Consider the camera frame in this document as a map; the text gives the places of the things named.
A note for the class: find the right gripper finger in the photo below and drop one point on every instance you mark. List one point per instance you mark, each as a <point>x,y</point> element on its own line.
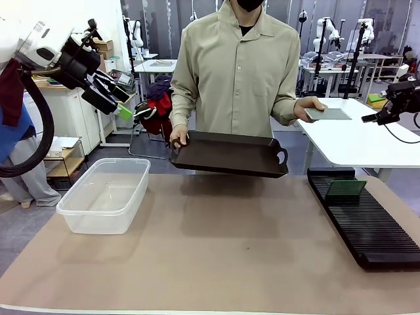
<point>388,118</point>
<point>374,117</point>

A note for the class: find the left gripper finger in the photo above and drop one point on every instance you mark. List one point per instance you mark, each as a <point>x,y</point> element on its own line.
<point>101,100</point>
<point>110,87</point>

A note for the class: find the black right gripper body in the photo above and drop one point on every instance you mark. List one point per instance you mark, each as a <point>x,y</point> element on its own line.
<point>405,96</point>

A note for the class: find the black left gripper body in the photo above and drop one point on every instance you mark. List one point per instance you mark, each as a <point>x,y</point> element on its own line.
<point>78,64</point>

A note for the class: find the grey plate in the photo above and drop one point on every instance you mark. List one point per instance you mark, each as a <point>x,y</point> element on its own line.
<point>331,114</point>

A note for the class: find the green perforated PCB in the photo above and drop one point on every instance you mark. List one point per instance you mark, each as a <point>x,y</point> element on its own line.
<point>344,191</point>

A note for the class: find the dark brown serving tray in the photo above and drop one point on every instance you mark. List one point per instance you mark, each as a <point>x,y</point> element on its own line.
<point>229,154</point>

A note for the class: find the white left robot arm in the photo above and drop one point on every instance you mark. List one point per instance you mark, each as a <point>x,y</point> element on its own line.
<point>19,36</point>

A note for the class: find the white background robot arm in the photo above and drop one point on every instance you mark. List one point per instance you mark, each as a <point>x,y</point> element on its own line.
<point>138,33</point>
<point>320,33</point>

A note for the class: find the person's right forearm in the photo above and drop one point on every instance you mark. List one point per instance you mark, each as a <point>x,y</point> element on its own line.
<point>182,111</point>

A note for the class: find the person's left forearm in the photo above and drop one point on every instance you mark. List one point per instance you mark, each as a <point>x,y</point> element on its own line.
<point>283,111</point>

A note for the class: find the person's left hand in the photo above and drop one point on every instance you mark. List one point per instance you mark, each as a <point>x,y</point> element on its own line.
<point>303,108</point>

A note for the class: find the person's right hand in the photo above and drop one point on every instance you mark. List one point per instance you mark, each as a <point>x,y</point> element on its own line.
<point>180,135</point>

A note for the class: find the green box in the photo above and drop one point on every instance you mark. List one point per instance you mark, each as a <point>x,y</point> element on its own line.
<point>374,98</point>

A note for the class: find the cardboard box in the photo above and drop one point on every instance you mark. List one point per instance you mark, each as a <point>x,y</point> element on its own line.
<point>105,46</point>

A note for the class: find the white cabinet with wood top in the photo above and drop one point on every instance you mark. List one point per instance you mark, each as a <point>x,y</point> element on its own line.
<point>75,124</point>

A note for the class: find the white table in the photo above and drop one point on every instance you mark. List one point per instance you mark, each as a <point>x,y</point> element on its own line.
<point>344,141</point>

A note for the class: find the white background desk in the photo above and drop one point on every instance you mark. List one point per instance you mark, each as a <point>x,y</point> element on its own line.
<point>157,65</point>

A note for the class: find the pile of red clothes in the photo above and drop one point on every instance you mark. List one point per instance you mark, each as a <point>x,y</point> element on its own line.
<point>159,111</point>

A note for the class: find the black tripod pole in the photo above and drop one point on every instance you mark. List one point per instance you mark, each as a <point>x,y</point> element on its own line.
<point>356,62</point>

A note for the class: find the small wooden shelf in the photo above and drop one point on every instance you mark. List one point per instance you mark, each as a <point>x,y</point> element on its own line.
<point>65,154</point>

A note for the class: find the bystander in blue and maroon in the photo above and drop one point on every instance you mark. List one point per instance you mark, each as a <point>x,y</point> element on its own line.
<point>13,138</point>

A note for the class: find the black slotted PCB rack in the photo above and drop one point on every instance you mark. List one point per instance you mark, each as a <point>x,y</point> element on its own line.
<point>377,229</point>

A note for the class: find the clear plastic tub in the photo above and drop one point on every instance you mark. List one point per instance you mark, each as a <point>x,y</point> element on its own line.
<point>98,226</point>

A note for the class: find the person in beige shirt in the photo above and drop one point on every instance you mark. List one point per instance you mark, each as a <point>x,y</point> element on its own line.
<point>236,82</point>

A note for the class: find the metal chair frame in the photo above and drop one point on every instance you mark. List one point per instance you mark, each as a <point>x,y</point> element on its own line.
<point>138,147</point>

